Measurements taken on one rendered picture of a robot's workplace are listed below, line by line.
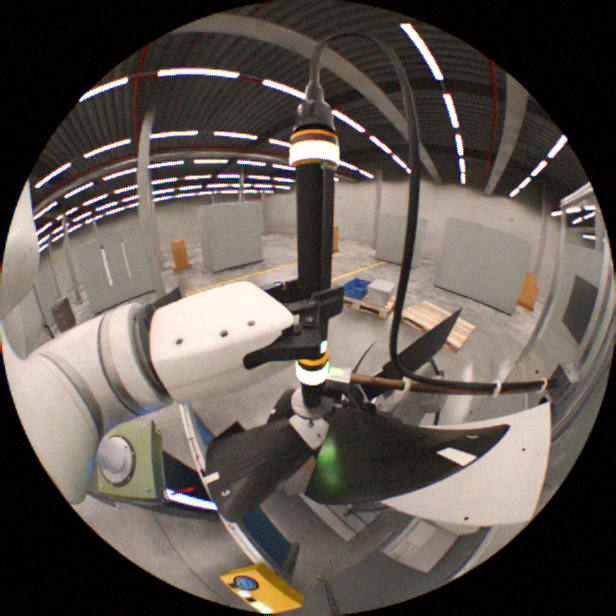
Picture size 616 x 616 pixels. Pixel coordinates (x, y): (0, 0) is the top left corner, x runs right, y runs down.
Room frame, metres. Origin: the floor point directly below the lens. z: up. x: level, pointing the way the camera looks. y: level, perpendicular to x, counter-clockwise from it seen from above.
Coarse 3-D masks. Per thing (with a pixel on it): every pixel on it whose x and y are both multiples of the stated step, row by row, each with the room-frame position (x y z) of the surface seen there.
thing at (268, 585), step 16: (224, 576) -0.24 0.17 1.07; (240, 576) -0.22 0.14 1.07; (256, 576) -0.21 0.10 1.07; (272, 576) -0.22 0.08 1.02; (256, 592) -0.27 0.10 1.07; (272, 592) -0.26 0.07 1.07; (288, 592) -0.27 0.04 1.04; (256, 608) -0.35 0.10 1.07; (272, 608) -0.33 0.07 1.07; (288, 608) -0.33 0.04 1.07
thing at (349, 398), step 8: (352, 384) 0.24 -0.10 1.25; (344, 392) 0.22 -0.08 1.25; (352, 392) 0.22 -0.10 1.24; (360, 392) 0.23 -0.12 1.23; (336, 400) 0.21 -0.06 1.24; (344, 400) 0.21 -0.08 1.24; (352, 400) 0.21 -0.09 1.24; (360, 400) 0.21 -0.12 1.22; (368, 408) 0.22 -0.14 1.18; (376, 408) 0.21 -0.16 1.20; (328, 416) 0.19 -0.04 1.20
